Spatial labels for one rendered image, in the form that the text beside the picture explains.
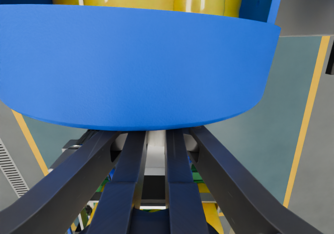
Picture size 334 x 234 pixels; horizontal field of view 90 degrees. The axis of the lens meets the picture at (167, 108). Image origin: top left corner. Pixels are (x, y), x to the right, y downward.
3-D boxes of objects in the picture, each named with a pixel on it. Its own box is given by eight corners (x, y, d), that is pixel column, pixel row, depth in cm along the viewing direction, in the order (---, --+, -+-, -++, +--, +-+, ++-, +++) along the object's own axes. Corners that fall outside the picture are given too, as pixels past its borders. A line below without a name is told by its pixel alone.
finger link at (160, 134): (156, 116, 13) (166, 116, 13) (158, 91, 20) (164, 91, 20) (156, 147, 15) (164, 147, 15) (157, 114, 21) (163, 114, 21)
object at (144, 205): (167, 163, 49) (169, 201, 37) (167, 170, 50) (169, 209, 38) (133, 163, 48) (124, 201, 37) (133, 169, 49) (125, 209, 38)
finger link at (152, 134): (156, 147, 15) (147, 147, 15) (157, 114, 21) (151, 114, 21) (156, 116, 13) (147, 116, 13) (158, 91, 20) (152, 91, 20)
